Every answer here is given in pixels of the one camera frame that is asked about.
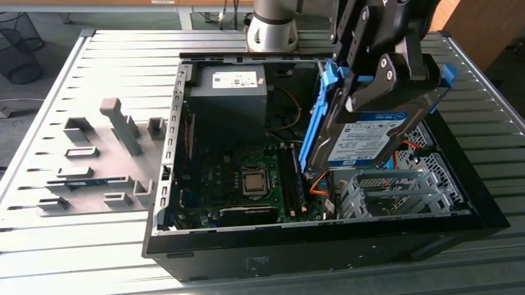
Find white floor cable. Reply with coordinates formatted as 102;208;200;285
0;97;45;105

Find CPU socket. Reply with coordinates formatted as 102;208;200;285
239;165;275;200

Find metal disk bay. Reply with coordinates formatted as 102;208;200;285
337;168;456;219

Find hard disk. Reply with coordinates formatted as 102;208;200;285
297;60;459;173

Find brown wooden cabinet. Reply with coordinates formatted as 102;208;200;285
428;0;525;71

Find orange looped wires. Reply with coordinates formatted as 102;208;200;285
309;172;331;197

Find black graphics card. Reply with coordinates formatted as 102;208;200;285
217;205;280;227

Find thin yellow wire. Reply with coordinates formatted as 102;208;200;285
265;87;303;132

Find orange wire with black plug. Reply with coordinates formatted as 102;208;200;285
399;140;434;159

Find white framed wooden desk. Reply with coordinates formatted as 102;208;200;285
0;0;340;31

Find blue RAM stick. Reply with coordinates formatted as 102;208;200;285
46;178;126;188

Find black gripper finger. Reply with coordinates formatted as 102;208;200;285
403;33;446;90
329;0;411;113

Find black mesh wastebasket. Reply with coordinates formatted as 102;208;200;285
0;27;43;85

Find grey power supply unit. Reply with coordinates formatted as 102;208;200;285
184;64;268;145

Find grey parts rack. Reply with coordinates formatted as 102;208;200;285
34;98;168;218

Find green motherboard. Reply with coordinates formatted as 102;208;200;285
174;143;328;230

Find multicolour power wire bundle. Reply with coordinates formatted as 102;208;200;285
265;130;304;145

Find silver CPU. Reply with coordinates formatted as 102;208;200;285
243;173;268;191

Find black PC case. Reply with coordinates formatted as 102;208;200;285
141;52;511;282

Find black RAM stick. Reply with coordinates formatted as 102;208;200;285
276;143;299;217

